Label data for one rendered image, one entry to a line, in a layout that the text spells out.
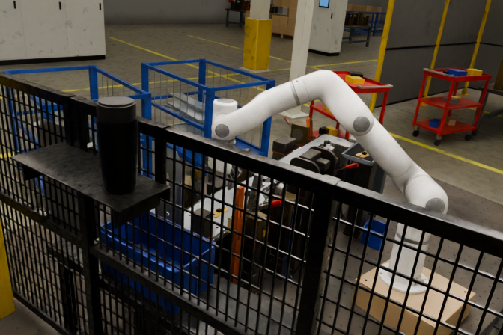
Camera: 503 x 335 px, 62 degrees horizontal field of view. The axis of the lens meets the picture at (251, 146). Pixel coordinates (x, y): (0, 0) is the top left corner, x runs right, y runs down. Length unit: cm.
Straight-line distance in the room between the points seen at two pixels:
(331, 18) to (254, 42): 371
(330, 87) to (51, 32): 831
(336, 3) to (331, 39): 96
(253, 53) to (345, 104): 786
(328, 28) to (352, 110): 1105
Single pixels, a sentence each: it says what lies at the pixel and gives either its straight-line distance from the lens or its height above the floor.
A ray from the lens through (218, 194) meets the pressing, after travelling 176.
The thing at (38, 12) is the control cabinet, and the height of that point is 97.
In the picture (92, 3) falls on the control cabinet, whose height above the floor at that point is 116.
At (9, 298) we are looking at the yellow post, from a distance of 174.
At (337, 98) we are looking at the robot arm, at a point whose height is 150.
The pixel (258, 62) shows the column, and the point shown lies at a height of 21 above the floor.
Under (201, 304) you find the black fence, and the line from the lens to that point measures 100.
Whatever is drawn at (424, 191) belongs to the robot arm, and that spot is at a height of 121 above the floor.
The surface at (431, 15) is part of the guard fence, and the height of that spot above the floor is 154.
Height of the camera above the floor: 183
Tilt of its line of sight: 21 degrees down
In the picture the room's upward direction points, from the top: 5 degrees clockwise
